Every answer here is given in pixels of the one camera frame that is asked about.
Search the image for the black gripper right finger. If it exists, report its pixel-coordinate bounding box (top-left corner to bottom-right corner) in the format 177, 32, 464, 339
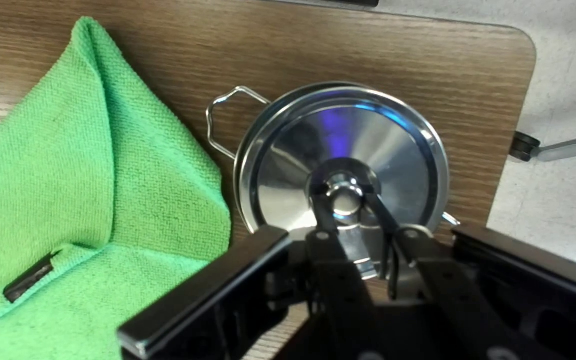
361, 187, 533, 360

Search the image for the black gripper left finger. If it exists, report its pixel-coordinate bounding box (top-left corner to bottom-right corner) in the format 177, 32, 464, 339
306, 181, 375, 360

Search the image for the round steel pot lid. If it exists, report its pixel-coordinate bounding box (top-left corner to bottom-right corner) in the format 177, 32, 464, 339
234, 82, 450, 279

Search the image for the green microfiber cloth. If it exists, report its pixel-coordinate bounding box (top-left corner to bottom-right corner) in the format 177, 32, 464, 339
0, 17, 229, 360

